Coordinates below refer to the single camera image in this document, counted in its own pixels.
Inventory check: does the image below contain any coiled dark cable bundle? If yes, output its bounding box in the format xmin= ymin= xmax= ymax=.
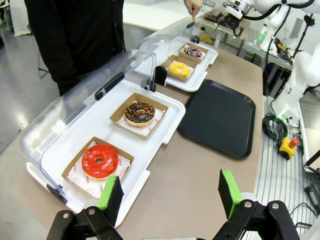
xmin=261 ymin=112 xmax=289 ymax=144

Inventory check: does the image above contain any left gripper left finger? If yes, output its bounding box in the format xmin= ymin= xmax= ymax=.
xmin=46 ymin=175 xmax=125 ymax=240

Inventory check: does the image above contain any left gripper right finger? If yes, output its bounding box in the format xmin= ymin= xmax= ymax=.
xmin=212 ymin=169 xmax=301 ymax=240

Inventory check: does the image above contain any white printed paper liner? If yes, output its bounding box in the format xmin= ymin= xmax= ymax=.
xmin=66 ymin=140 xmax=132 ymax=199
xmin=116 ymin=99 xmax=167 ymax=136

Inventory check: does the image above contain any yellow sprinkled donut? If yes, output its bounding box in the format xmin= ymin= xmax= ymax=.
xmin=167 ymin=61 xmax=192 ymax=77

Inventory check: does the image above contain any black plastic serving tray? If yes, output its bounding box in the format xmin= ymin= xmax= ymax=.
xmin=177 ymin=78 xmax=257 ymax=160

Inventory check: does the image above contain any brown cardboard donut tray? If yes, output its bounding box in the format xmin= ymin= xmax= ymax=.
xmin=160 ymin=54 xmax=199 ymax=84
xmin=109 ymin=92 xmax=170 ymax=140
xmin=177 ymin=42 xmax=209 ymax=65
xmin=61 ymin=136 xmax=135 ymax=200

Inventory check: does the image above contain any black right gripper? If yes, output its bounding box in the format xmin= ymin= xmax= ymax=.
xmin=213 ymin=12 xmax=245 ymax=41

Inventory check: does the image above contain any white background table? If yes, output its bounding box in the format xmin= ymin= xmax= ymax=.
xmin=122 ymin=1 xmax=194 ymax=45

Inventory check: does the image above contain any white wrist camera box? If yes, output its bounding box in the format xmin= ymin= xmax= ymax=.
xmin=225 ymin=4 xmax=244 ymax=19

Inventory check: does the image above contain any yellow emergency stop button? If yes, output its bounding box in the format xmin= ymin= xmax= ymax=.
xmin=278 ymin=136 xmax=300 ymax=161

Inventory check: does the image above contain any chocolate donut with nut sprinkles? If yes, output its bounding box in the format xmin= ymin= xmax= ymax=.
xmin=124 ymin=100 xmax=156 ymax=128

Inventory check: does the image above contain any person in black top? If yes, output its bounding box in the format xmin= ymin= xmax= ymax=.
xmin=23 ymin=0 xmax=127 ymax=97

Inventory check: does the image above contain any person's left hand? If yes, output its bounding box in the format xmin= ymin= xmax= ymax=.
xmin=183 ymin=0 xmax=202 ymax=22

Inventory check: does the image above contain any black tripod stand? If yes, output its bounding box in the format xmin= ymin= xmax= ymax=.
xmin=289 ymin=13 xmax=316 ymax=62

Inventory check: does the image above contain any white display case base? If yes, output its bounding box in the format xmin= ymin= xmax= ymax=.
xmin=25 ymin=79 xmax=187 ymax=229
xmin=134 ymin=41 xmax=219 ymax=93

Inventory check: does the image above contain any clear plastic display lid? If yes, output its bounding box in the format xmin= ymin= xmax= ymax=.
xmin=134 ymin=17 xmax=204 ymax=76
xmin=19 ymin=49 xmax=158 ymax=194

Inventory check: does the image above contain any black handheld device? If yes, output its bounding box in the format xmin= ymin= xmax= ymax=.
xmin=303 ymin=182 xmax=320 ymax=209

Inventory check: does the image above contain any yellow crumpled object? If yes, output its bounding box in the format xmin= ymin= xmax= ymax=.
xmin=199 ymin=32 xmax=214 ymax=44

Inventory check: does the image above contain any dark donut with coloured sprinkles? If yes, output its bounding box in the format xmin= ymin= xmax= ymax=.
xmin=183 ymin=45 xmax=204 ymax=59

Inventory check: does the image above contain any red glazed donut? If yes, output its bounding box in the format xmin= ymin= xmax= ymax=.
xmin=81 ymin=143 xmax=120 ymax=180

